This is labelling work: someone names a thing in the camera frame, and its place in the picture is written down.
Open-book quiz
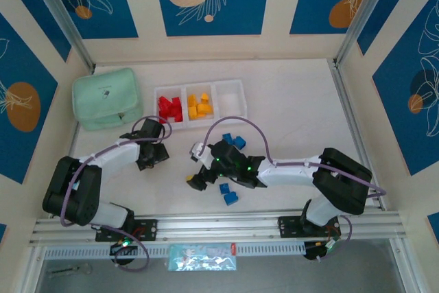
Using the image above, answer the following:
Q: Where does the aluminium frame post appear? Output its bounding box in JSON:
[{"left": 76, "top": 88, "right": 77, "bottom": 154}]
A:
[
  {"left": 333, "top": 0, "right": 403, "bottom": 67},
  {"left": 23, "top": 0, "right": 96, "bottom": 73}
]

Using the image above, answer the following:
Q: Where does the printed plastic packet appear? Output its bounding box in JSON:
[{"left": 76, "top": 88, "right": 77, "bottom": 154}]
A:
[{"left": 167, "top": 243, "right": 237, "bottom": 272}]

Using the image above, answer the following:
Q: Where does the white three-compartment plastic tray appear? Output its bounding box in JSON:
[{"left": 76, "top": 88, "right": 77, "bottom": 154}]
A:
[{"left": 153, "top": 79, "right": 248, "bottom": 132}]

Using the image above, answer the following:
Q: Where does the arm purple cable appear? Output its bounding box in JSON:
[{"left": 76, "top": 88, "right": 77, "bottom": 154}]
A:
[
  {"left": 202, "top": 116, "right": 388, "bottom": 263},
  {"left": 60, "top": 116, "right": 172, "bottom": 272}
]

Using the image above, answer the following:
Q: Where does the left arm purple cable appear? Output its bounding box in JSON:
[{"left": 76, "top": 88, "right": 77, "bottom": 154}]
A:
[{"left": 60, "top": 116, "right": 172, "bottom": 272}]

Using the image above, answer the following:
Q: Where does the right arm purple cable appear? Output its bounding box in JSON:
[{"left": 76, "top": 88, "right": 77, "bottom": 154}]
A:
[{"left": 202, "top": 116, "right": 388, "bottom": 263}]

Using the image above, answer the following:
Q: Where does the white slotted cable duct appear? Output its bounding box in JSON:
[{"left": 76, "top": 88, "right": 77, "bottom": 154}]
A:
[{"left": 44, "top": 242, "right": 307, "bottom": 260}]

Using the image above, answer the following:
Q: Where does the aluminium mounting rail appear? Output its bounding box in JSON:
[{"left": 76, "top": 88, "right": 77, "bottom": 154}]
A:
[{"left": 29, "top": 211, "right": 411, "bottom": 246}]

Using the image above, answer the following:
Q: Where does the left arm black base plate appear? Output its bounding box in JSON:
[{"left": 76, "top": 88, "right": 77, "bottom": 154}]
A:
[{"left": 95, "top": 218, "right": 159, "bottom": 243}]

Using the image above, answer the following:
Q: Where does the aluminium side rail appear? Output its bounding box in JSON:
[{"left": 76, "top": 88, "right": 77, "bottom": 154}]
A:
[
  {"left": 64, "top": 123, "right": 80, "bottom": 162},
  {"left": 328, "top": 59, "right": 385, "bottom": 211}
]

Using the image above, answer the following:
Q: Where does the mint green fabric zipper bag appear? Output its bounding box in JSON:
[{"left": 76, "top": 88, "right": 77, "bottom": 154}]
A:
[{"left": 71, "top": 67, "right": 144, "bottom": 132}]

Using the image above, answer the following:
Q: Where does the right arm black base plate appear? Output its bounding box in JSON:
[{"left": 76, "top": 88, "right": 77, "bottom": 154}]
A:
[{"left": 276, "top": 215, "right": 344, "bottom": 239}]

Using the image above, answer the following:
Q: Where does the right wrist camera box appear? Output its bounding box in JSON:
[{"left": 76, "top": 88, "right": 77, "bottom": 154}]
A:
[{"left": 189, "top": 141, "right": 211, "bottom": 164}]

